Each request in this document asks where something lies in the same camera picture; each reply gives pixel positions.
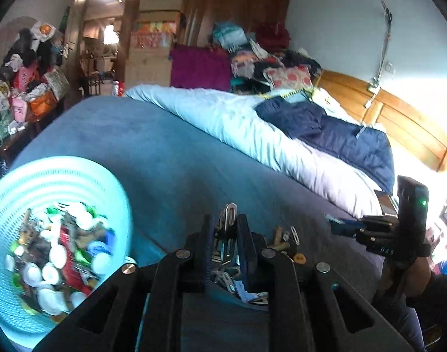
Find metal clothes clip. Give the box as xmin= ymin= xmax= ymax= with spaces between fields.
xmin=212 ymin=203 xmax=238 ymax=265

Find brown wooden clothespin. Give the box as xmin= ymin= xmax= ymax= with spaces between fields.
xmin=269 ymin=226 xmax=290 ymax=252

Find person's right hand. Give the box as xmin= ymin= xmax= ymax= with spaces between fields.
xmin=378 ymin=258 xmax=432 ymax=297

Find smartphone on bed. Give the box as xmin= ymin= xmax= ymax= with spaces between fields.
xmin=374 ymin=190 xmax=399 ymax=217

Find navy blue jacket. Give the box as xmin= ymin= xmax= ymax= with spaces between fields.
xmin=255 ymin=96 xmax=395 ymax=193

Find blue bed blanket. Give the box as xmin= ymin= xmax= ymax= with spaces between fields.
xmin=6 ymin=95 xmax=390 ymax=352

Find wooden headboard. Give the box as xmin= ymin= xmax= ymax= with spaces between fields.
xmin=313 ymin=70 xmax=447 ymax=172

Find white duvet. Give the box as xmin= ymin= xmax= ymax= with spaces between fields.
xmin=125 ymin=84 xmax=382 ymax=219

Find cyan plastic basket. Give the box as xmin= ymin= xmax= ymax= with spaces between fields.
xmin=0 ymin=156 xmax=133 ymax=348

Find red patterned pillow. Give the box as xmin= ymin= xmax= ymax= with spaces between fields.
xmin=263 ymin=65 xmax=312 ymax=90

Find magenta cloth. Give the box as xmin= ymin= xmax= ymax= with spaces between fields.
xmin=170 ymin=45 xmax=232 ymax=92

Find stacked cardboard boxes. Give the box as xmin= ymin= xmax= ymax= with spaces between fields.
xmin=125 ymin=0 xmax=183 ymax=89

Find cluttered wooden side table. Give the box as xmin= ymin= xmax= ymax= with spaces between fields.
xmin=0 ymin=17 xmax=70 ymax=176

